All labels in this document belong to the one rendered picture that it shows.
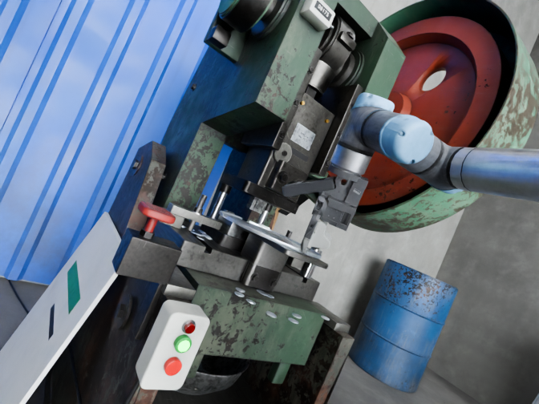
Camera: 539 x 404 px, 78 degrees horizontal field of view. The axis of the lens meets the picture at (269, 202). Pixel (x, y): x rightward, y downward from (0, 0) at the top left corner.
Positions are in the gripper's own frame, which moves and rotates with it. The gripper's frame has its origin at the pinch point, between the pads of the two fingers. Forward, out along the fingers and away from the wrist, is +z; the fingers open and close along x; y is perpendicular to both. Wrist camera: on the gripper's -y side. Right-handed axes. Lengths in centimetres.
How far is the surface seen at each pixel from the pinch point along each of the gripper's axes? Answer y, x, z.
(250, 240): -12.7, 5.1, 6.4
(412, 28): 4, 70, -68
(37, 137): -137, 56, 28
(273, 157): -16.6, 14.6, -13.9
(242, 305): -6.9, -8.2, 15.2
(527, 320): 208, 250, 77
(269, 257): -6.5, 3.4, 7.7
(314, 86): -15.2, 28.8, -35.1
